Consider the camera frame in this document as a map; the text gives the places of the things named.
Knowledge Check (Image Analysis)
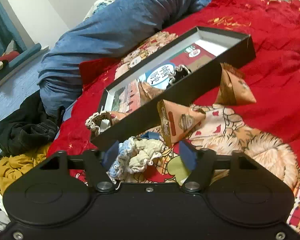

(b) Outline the blue white scrunchie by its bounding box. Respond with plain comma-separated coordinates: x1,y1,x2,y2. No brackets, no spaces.
107,137,137,184

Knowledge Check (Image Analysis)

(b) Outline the cream scrunchie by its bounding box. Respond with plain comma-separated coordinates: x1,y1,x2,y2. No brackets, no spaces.
126,139,167,174

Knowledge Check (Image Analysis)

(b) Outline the brown triangular snack packet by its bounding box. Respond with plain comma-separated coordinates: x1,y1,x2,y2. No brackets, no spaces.
157,100,206,147
215,63,256,106

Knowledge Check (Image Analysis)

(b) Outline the black scrunchie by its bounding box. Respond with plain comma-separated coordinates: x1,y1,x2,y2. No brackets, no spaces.
167,68,191,88

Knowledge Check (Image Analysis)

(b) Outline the beige white scrunchie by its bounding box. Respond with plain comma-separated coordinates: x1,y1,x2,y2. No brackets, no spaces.
85,111,128,137

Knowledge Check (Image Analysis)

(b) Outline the colourful booklet in box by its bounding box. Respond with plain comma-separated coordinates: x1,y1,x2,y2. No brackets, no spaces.
103,40,223,113

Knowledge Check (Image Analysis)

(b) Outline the black shallow cardboard box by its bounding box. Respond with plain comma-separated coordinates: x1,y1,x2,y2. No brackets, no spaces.
90,26,256,151

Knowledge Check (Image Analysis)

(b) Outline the black clothing pile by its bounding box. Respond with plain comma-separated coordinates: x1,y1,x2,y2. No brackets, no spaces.
0,91,65,156

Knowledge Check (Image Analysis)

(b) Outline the red printed blanket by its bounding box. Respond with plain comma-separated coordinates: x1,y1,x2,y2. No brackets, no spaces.
46,0,300,235

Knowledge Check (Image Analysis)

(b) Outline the mustard yellow garment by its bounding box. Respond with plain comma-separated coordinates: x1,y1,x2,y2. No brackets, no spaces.
0,143,51,195

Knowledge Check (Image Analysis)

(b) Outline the blue duvet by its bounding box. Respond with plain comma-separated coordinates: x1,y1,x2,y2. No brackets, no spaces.
38,0,211,116

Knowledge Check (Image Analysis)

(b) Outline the cartoon patterned pillow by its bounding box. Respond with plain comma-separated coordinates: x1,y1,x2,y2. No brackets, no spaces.
83,0,114,21

